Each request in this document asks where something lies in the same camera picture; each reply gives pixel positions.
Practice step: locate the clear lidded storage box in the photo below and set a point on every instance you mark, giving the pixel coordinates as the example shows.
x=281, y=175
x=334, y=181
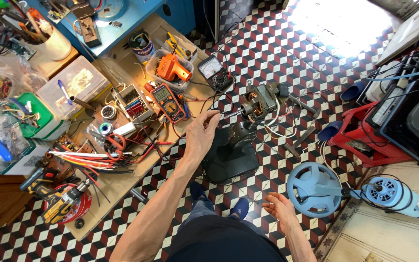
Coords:
x=82, y=82

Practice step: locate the black fan base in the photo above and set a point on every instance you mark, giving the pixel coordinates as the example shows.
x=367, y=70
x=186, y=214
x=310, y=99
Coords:
x=231, y=153

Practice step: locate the open tin can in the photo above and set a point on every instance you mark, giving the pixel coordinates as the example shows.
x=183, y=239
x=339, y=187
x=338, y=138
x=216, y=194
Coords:
x=142, y=45

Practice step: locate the orange digital multimeter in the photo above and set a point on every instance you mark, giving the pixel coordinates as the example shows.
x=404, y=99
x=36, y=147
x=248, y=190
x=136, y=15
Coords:
x=167, y=102

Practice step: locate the person's right hand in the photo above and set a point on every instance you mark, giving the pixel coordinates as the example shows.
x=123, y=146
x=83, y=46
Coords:
x=282, y=213

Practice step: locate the green lidded container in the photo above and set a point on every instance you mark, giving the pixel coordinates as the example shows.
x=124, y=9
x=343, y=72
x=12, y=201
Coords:
x=38, y=116

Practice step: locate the blue slipper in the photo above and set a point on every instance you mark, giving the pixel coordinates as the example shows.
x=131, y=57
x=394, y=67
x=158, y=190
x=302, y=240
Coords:
x=353, y=91
x=330, y=130

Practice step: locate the metal tube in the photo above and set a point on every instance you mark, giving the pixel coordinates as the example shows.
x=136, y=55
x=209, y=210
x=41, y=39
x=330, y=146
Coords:
x=82, y=103

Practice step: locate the heap of clear plastic bags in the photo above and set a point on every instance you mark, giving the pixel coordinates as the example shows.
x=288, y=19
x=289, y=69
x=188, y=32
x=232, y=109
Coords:
x=9, y=78

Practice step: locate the green circuit board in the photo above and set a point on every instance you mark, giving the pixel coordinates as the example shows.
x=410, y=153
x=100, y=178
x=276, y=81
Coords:
x=20, y=49

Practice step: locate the black analog multimeter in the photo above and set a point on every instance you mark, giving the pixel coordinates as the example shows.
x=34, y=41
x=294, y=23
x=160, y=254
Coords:
x=215, y=72

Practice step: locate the white printed paper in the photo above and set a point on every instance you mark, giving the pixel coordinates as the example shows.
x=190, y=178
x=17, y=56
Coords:
x=24, y=162

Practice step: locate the person's blue shoe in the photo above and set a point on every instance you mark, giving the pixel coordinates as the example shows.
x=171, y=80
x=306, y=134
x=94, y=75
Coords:
x=196, y=190
x=240, y=208

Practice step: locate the white bucket of tools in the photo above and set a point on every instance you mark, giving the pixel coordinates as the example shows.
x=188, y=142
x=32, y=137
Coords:
x=56, y=45

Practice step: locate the person's left hand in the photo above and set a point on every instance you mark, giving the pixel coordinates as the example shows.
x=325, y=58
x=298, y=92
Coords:
x=198, y=136

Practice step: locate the blue solder spool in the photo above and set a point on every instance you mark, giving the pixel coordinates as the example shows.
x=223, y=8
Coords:
x=105, y=128

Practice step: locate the person's left blue shoe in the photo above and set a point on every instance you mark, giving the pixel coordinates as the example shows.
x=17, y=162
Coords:
x=196, y=190

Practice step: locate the brown metal tool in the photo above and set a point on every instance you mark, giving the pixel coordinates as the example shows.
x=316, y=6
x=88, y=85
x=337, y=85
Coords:
x=87, y=25

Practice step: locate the red plastic stool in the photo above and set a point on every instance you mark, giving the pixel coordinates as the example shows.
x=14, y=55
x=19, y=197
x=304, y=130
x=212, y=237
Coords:
x=355, y=134

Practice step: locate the red round tin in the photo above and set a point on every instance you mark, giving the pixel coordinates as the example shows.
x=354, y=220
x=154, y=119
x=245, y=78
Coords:
x=82, y=209

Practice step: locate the person's blue jeans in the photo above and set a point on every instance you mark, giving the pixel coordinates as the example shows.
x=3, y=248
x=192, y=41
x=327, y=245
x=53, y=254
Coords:
x=202, y=209

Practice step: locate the grey solder spool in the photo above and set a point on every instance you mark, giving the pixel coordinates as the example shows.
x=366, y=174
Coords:
x=108, y=112

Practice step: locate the person's right blue shoe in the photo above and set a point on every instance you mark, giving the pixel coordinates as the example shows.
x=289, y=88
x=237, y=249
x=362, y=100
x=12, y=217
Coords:
x=240, y=208

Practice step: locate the orange soldering gun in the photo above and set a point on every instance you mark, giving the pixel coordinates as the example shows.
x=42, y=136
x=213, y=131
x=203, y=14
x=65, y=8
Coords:
x=171, y=67

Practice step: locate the light blue fan stand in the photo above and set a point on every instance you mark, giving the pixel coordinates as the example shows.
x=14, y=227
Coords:
x=313, y=189

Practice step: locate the clear plastic tub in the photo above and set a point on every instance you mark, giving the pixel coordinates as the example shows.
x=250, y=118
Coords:
x=151, y=69

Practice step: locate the round blue cover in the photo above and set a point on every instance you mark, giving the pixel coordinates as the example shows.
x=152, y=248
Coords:
x=109, y=9

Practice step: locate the person's dark shirt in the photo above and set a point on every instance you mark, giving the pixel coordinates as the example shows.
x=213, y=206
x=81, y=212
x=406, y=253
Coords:
x=224, y=240

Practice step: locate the bare fan motor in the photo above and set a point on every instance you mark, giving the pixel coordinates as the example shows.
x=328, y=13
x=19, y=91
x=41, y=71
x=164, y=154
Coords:
x=258, y=103

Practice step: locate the small black gear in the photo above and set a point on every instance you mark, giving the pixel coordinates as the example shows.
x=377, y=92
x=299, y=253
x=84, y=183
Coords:
x=79, y=223

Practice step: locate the black appliance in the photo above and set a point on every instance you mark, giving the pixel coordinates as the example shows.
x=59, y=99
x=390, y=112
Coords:
x=413, y=127

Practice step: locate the metal hammer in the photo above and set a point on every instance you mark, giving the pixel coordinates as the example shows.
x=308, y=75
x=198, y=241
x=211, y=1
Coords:
x=302, y=104

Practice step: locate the white board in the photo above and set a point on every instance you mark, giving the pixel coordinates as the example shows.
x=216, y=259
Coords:
x=413, y=32

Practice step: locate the blue and white pen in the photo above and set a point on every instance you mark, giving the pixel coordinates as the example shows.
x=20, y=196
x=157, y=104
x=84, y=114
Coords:
x=64, y=91

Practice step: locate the box of yellow tools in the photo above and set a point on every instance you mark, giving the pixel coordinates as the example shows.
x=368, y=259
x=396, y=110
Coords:
x=180, y=45

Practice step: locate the white plastic adapter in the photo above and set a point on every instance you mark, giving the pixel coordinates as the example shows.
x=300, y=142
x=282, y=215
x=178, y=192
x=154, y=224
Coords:
x=125, y=128

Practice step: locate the red test probe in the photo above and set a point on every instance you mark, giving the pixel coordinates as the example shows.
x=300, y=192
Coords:
x=155, y=143

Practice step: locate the white box of small parts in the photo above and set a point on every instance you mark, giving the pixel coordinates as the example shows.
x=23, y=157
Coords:
x=135, y=103

